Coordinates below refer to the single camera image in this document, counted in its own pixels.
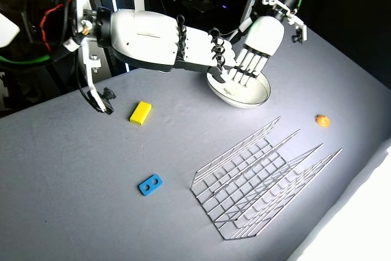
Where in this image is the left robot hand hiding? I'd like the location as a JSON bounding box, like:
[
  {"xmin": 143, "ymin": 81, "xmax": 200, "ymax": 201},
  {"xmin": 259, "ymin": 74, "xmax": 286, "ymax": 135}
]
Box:
[{"xmin": 227, "ymin": 15, "xmax": 285, "ymax": 86}]

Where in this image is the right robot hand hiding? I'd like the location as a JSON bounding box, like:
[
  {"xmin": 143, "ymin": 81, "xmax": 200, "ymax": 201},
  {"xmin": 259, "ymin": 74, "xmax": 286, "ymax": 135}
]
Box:
[{"xmin": 109, "ymin": 9, "xmax": 238, "ymax": 84}]

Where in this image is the white plate with black rim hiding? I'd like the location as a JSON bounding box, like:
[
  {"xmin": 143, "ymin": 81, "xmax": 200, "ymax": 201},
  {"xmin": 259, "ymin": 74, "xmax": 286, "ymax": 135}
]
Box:
[{"xmin": 206, "ymin": 70, "xmax": 272, "ymax": 109}]

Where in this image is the yellow rectangular block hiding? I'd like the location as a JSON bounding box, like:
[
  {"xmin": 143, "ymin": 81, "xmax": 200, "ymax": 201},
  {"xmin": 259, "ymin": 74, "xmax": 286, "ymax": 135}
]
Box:
[{"xmin": 129, "ymin": 100, "xmax": 153, "ymax": 126}]

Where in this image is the orange swirl cookie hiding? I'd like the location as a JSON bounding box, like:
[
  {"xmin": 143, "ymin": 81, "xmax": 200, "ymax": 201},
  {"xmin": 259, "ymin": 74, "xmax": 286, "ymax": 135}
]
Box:
[{"xmin": 315, "ymin": 114, "xmax": 331, "ymax": 129}]

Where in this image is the blue block with two holes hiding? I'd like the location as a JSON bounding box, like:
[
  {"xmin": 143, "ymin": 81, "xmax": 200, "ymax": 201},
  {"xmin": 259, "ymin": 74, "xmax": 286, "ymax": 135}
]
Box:
[{"xmin": 137, "ymin": 174, "xmax": 164, "ymax": 197}]

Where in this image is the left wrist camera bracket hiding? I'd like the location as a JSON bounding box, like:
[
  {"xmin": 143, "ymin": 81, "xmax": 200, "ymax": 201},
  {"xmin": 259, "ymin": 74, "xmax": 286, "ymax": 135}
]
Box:
[{"xmin": 261, "ymin": 0, "xmax": 309, "ymax": 43}]

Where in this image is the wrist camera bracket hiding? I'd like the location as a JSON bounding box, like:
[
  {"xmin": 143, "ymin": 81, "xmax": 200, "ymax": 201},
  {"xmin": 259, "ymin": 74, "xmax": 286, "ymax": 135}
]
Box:
[
  {"xmin": 75, "ymin": 0, "xmax": 117, "ymax": 115},
  {"xmin": 261, "ymin": 0, "xmax": 309, "ymax": 43}
]

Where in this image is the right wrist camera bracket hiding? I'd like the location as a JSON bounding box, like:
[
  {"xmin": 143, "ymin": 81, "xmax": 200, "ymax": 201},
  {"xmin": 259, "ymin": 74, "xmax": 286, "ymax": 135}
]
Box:
[{"xmin": 75, "ymin": 0, "xmax": 117, "ymax": 115}]

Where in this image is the red wire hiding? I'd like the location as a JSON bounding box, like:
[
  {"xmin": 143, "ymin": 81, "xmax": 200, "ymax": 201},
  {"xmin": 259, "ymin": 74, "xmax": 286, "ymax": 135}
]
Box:
[{"xmin": 39, "ymin": 4, "xmax": 74, "ymax": 53}]

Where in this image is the thick green cable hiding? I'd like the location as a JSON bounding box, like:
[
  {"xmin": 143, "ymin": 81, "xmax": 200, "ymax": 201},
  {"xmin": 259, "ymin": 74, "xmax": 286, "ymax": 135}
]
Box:
[{"xmin": 0, "ymin": 54, "xmax": 51, "ymax": 67}]

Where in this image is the silver wire rack shelf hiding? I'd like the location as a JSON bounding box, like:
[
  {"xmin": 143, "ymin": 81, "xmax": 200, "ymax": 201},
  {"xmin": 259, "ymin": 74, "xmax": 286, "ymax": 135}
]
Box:
[{"xmin": 191, "ymin": 116, "xmax": 343, "ymax": 241}]

